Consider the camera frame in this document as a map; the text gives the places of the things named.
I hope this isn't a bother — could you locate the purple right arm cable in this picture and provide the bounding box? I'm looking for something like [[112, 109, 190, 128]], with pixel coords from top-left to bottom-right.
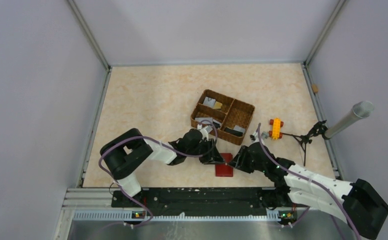
[[256, 123, 362, 240]]

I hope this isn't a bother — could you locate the black mini tripod stand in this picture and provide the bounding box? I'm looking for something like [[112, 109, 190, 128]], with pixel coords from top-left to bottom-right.
[[282, 120, 328, 167]]

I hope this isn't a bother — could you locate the silver metal tube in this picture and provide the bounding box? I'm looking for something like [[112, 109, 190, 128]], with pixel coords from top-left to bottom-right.
[[323, 100, 375, 140]]

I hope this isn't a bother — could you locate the pale gold card under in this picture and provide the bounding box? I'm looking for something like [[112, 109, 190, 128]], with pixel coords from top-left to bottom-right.
[[212, 101, 223, 111]]

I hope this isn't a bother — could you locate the grey plastic toy beam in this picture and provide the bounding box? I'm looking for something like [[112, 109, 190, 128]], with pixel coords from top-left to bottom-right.
[[260, 131, 270, 139]]

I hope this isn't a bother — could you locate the brown wicker divided basket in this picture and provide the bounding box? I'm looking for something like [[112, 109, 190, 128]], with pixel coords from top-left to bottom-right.
[[190, 89, 255, 146]]

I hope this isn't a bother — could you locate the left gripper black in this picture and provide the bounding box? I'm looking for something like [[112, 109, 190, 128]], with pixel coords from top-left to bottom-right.
[[186, 138, 225, 164]]

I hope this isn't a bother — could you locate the red leather card holder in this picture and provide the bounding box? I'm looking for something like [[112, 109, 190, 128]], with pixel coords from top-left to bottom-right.
[[215, 153, 234, 178]]

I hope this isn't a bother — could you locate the small tan block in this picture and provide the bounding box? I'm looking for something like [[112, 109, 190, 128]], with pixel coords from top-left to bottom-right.
[[311, 84, 319, 94]]

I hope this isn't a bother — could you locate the black card in basket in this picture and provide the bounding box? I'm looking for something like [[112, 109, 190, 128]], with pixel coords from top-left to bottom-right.
[[224, 127, 244, 137]]

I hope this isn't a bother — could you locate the yellow toy brick car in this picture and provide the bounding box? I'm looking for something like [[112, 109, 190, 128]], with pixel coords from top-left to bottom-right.
[[268, 117, 284, 140]]

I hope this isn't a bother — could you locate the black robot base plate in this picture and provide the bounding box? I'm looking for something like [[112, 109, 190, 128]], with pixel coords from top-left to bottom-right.
[[111, 187, 299, 221]]

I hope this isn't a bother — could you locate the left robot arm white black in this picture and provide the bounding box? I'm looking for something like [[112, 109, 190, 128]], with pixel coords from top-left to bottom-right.
[[99, 126, 225, 207]]

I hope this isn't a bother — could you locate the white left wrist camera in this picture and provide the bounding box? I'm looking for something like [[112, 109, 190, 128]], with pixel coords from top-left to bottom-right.
[[197, 123, 213, 141]]

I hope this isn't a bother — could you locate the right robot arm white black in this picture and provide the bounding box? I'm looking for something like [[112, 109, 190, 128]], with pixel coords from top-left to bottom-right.
[[229, 142, 388, 240]]

